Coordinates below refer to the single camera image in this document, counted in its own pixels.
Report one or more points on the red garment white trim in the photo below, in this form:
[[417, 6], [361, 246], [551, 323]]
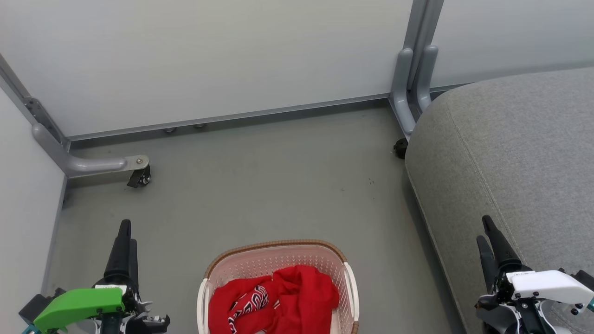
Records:
[[306, 292]]

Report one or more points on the white plastic laundry basket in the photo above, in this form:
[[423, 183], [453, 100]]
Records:
[[278, 255]]

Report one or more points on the red jersey black white print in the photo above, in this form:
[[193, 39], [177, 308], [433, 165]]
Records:
[[248, 301]]

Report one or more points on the grey partition bottom rail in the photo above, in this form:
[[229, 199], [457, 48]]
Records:
[[232, 116]]

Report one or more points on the grey forked partition foot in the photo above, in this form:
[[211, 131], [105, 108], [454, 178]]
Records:
[[401, 97]]

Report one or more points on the grey curved partition foot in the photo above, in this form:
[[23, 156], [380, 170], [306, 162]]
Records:
[[88, 164]]

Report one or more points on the black camera box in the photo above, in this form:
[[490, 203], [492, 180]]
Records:
[[35, 306]]

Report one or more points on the grey fabric sofa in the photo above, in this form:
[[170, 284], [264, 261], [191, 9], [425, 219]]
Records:
[[510, 162]]

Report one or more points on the grey corner partition post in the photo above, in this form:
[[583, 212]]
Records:
[[28, 99]]

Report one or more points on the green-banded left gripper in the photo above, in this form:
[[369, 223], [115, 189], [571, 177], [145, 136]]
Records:
[[79, 304]]

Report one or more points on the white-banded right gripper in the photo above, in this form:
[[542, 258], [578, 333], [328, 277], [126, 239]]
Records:
[[547, 285]]

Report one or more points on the black caster wheel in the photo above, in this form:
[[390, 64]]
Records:
[[401, 148], [141, 177]]

